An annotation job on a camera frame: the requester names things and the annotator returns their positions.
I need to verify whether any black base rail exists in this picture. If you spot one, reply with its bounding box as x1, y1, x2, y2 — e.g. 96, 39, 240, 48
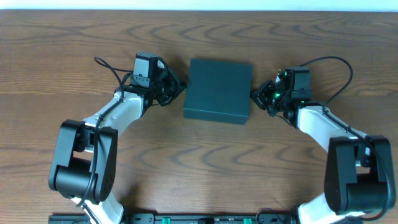
48, 212, 302, 224

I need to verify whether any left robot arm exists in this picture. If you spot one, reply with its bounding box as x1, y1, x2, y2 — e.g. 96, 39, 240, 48
48, 68, 187, 223

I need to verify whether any dark green box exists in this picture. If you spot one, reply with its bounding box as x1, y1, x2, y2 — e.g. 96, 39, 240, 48
183, 58, 253, 124

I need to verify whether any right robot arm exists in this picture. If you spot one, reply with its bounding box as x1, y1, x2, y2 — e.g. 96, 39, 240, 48
250, 80, 396, 223

